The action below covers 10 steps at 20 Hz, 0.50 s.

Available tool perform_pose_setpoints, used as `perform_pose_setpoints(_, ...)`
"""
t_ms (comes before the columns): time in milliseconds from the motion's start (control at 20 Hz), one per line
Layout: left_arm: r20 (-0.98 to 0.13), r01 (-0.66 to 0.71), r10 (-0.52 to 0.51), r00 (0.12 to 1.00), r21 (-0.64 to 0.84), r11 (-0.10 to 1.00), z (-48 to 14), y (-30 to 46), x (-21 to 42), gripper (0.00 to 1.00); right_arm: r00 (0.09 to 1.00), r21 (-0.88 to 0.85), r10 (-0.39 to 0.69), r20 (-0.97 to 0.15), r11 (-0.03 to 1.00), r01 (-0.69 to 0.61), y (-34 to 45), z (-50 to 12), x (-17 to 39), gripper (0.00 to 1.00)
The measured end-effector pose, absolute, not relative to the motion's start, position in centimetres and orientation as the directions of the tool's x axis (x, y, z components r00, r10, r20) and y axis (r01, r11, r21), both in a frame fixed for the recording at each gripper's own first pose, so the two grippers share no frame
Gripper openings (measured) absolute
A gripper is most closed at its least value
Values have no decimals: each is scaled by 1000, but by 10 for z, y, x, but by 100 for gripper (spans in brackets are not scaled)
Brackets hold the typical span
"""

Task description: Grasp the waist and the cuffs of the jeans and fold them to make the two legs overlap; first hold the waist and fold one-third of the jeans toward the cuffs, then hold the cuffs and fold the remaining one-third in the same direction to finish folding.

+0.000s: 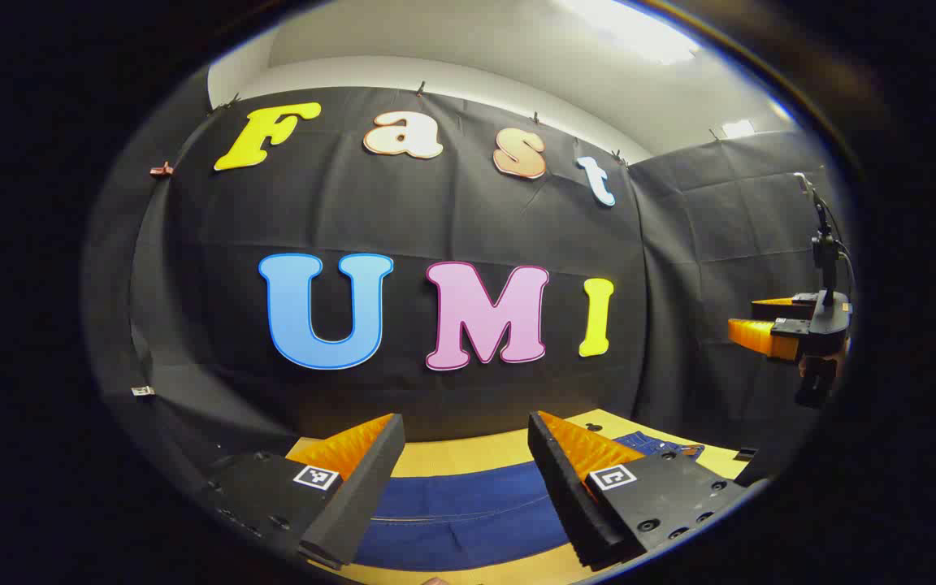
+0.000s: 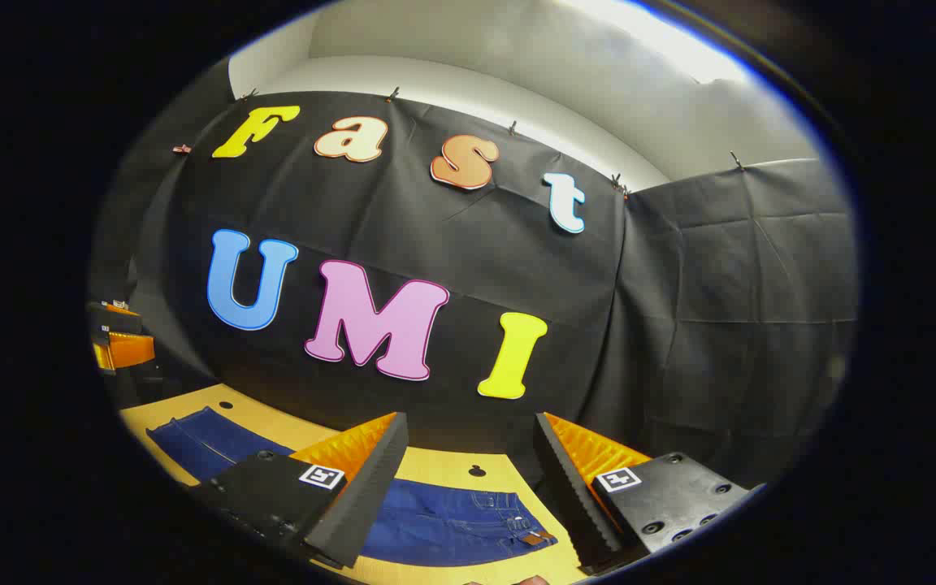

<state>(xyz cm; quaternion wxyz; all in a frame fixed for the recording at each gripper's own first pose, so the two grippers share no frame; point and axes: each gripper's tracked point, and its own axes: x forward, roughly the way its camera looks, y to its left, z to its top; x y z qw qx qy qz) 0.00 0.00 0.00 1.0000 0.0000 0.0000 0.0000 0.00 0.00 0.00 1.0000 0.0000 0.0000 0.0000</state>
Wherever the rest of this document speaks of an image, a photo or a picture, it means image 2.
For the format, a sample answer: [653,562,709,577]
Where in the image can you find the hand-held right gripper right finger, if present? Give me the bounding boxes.
[533,411,765,576]

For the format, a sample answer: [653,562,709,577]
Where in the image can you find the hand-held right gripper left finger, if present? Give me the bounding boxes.
[188,411,410,570]

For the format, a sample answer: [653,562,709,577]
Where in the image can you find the blue denim jeans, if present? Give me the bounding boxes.
[147,406,558,568]

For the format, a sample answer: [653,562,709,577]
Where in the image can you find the black backdrop cloth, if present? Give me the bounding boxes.
[90,61,859,488]

